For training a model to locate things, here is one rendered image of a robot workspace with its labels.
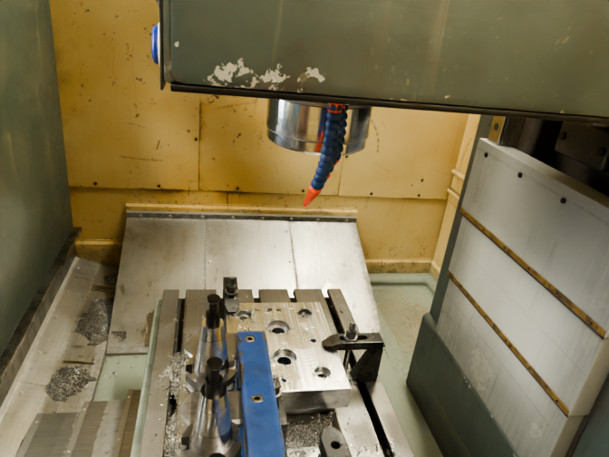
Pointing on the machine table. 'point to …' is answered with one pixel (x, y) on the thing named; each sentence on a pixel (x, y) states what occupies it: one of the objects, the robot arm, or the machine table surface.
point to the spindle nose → (314, 126)
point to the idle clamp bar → (333, 443)
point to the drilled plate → (294, 401)
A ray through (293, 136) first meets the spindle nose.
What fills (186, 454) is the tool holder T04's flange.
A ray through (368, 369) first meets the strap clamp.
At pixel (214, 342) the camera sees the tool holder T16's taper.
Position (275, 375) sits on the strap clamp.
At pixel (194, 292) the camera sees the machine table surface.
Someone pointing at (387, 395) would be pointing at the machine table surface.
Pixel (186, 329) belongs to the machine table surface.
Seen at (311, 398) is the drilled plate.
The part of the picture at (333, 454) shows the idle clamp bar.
